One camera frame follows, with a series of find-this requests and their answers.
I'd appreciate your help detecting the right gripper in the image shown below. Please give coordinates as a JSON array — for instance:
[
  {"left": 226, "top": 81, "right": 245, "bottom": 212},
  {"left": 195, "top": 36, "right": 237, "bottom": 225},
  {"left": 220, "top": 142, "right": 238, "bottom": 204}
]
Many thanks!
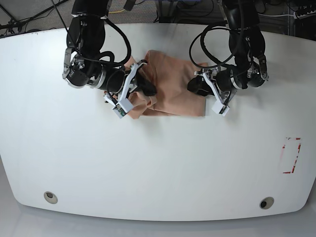
[{"left": 103, "top": 60, "right": 157, "bottom": 105}]

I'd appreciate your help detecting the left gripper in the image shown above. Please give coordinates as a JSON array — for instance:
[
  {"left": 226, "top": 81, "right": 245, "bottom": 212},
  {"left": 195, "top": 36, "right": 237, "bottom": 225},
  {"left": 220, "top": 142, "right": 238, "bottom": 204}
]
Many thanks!
[{"left": 187, "top": 68, "right": 238, "bottom": 105}]

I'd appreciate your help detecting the peach T-shirt with emoji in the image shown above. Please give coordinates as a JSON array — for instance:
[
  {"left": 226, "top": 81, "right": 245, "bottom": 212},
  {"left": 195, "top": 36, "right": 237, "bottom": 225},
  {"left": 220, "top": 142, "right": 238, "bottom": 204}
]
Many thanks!
[{"left": 128, "top": 50, "right": 206, "bottom": 119}]

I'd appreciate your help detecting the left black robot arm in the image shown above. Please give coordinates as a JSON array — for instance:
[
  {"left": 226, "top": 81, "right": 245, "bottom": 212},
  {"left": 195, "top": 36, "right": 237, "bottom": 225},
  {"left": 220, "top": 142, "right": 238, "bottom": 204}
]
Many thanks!
[{"left": 187, "top": 0, "right": 269, "bottom": 106}]

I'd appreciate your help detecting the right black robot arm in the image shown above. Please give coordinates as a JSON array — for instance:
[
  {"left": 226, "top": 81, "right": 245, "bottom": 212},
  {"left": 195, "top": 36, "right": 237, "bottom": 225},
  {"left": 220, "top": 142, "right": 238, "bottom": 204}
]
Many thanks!
[{"left": 63, "top": 0, "right": 157, "bottom": 103}]

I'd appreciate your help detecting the red tape rectangle marking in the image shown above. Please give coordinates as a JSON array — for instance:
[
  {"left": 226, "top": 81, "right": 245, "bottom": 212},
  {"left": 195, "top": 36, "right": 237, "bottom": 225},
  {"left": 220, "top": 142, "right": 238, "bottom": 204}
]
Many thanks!
[{"left": 280, "top": 137, "right": 302, "bottom": 174}]

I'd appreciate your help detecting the white power strip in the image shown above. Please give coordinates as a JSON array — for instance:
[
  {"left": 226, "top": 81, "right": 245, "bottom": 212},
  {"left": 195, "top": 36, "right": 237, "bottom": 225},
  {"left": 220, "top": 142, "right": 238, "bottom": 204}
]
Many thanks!
[{"left": 294, "top": 4, "right": 316, "bottom": 19}]

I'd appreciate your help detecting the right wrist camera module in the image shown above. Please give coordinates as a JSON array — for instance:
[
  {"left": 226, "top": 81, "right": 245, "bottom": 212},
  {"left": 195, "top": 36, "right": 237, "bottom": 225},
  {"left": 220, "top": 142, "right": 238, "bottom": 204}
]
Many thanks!
[{"left": 112, "top": 98, "right": 134, "bottom": 119}]

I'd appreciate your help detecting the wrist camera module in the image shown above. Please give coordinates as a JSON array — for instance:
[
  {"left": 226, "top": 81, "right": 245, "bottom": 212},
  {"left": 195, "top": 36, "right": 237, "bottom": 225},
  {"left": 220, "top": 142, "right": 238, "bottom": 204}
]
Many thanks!
[
  {"left": 112, "top": 98, "right": 134, "bottom": 119},
  {"left": 212, "top": 100, "right": 230, "bottom": 117}
]

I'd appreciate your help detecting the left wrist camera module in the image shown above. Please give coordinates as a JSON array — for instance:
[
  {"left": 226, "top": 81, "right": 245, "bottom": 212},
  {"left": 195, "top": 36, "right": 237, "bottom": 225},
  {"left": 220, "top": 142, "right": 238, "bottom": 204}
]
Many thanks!
[{"left": 212, "top": 100, "right": 230, "bottom": 117}]

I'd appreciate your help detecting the right table cable grommet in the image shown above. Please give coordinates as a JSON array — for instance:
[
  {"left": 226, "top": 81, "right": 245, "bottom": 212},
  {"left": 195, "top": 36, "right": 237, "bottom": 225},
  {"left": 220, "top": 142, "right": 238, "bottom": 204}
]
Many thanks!
[{"left": 259, "top": 197, "right": 275, "bottom": 210}]

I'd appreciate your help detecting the table cable grommet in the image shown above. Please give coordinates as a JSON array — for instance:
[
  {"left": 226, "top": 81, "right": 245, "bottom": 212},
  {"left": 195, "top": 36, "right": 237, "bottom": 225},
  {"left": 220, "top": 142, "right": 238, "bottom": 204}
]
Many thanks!
[
  {"left": 43, "top": 192, "right": 58, "bottom": 204},
  {"left": 259, "top": 197, "right": 275, "bottom": 210}
]

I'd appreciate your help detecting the left table cable grommet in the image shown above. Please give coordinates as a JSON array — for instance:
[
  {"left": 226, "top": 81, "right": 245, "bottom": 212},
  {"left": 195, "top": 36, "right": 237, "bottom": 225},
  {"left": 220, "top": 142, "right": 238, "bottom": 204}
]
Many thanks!
[{"left": 43, "top": 192, "right": 58, "bottom": 204}]

